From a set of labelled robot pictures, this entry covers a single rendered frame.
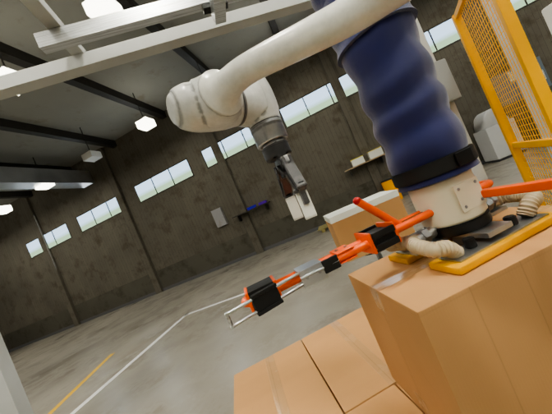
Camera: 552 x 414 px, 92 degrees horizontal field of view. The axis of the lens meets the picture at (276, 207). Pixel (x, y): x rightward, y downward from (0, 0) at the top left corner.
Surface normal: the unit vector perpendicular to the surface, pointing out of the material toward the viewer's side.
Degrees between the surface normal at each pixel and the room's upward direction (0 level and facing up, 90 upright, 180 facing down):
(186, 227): 90
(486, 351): 90
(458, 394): 90
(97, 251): 90
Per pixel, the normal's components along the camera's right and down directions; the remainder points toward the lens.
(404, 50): -0.26, -0.15
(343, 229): -0.06, 0.01
